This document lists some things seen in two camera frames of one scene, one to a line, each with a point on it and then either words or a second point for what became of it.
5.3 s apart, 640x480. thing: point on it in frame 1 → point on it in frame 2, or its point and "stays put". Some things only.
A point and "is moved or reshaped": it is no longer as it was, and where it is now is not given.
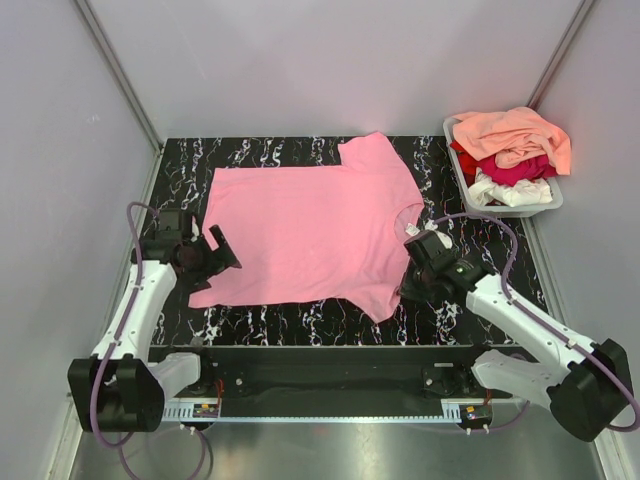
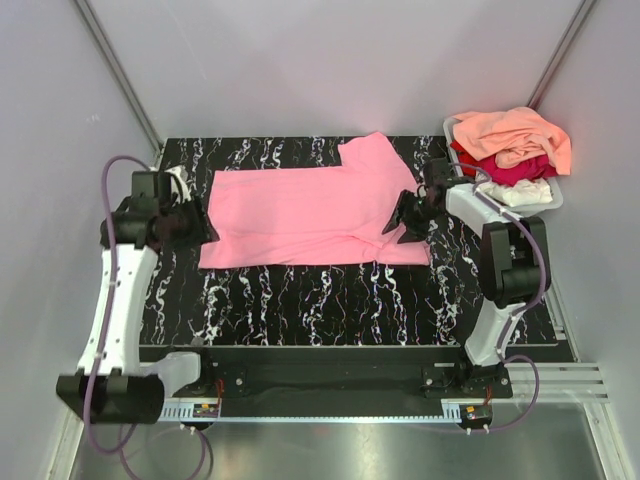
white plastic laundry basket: (496, 211) stays put
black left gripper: (222, 254) → (203, 231)
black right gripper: (410, 292) → (413, 233)
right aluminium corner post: (561, 52) stays put
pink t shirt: (329, 235) is moved or reshaped
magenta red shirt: (534, 170) stays put
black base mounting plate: (338, 372) stays put
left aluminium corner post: (119, 75) stays put
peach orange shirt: (517, 137) stays put
